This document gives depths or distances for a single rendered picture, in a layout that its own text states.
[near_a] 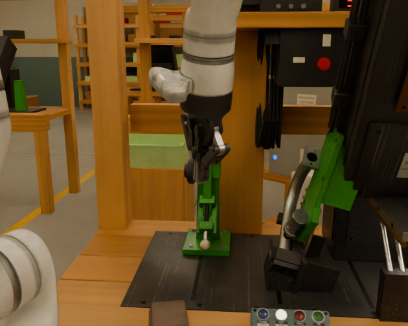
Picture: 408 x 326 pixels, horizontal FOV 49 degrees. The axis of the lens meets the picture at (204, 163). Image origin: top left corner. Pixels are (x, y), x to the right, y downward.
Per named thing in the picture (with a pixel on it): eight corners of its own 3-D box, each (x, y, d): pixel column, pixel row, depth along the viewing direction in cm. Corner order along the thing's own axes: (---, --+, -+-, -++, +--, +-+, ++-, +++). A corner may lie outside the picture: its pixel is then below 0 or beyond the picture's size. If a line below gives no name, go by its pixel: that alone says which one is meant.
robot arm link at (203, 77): (145, 81, 64) (144, 37, 60) (215, 73, 68) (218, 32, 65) (169, 105, 57) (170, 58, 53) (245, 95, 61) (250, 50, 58)
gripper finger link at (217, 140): (207, 122, 62) (201, 128, 64) (215, 154, 61) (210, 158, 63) (222, 120, 63) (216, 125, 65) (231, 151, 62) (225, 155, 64)
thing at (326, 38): (343, 87, 117) (348, 28, 113) (278, 86, 118) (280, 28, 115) (334, 83, 129) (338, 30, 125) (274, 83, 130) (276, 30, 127)
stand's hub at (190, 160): (193, 187, 121) (193, 160, 119) (182, 187, 121) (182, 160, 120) (197, 179, 128) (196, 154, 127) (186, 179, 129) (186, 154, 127)
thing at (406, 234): (493, 251, 79) (496, 235, 79) (400, 248, 81) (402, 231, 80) (412, 185, 117) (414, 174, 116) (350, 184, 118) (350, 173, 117)
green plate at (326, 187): (343, 233, 99) (377, 145, 93) (307, 223, 99) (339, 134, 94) (333, 215, 110) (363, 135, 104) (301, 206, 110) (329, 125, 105)
